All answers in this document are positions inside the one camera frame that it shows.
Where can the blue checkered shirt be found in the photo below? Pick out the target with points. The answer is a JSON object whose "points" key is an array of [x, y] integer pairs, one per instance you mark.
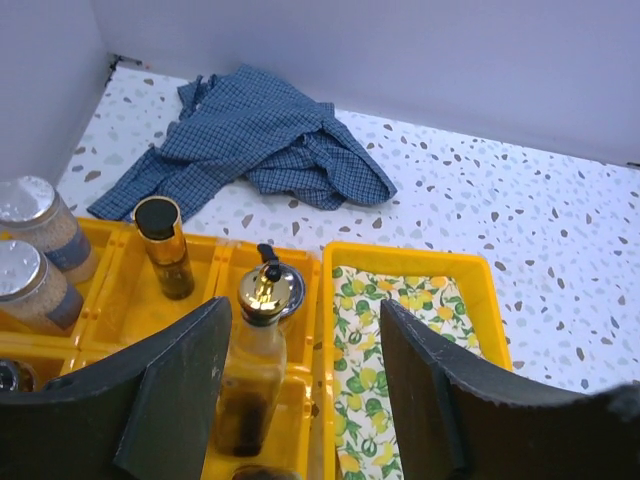
{"points": [[250, 124]]}

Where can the yellow compartment organizer tray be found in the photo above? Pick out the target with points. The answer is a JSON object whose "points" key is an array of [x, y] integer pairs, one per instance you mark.
{"points": [[123, 304]]}

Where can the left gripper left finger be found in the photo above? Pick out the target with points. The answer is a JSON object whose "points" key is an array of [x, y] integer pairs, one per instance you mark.
{"points": [[145, 412]]}

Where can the glass oil bottle gold pourer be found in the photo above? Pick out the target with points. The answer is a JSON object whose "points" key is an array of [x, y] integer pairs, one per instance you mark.
{"points": [[261, 472]]}

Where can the grey cap salt grinder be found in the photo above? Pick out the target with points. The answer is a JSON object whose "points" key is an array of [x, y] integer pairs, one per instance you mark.
{"points": [[297, 289]]}

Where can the dark bottle gold band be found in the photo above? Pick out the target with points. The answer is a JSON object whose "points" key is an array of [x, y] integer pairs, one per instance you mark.
{"points": [[159, 224]]}

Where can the brown spice shaker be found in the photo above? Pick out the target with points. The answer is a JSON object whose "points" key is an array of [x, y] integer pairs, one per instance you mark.
{"points": [[17, 376]]}

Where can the lemon print cloth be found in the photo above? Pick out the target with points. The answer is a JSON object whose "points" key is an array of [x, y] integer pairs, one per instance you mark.
{"points": [[364, 432]]}

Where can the yellow flat tray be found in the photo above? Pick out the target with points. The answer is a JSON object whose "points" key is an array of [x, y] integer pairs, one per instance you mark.
{"points": [[473, 277]]}

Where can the corner glass bottle gold pourer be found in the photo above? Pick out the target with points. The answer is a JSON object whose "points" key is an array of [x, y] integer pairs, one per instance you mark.
{"points": [[256, 361]]}

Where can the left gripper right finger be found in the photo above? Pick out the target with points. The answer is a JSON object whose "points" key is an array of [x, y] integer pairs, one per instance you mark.
{"points": [[458, 416]]}

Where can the blue label spice jar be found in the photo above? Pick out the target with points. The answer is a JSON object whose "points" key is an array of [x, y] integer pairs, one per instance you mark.
{"points": [[32, 210]]}

